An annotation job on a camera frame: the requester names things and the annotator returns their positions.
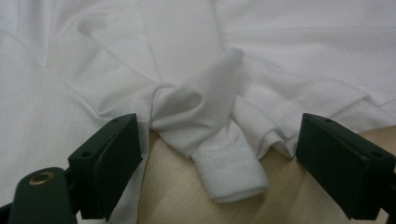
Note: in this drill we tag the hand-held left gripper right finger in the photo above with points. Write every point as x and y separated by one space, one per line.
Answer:
345 165

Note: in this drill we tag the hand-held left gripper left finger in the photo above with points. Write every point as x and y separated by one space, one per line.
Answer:
109 161

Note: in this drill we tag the white shirt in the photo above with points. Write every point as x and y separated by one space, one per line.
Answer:
193 77

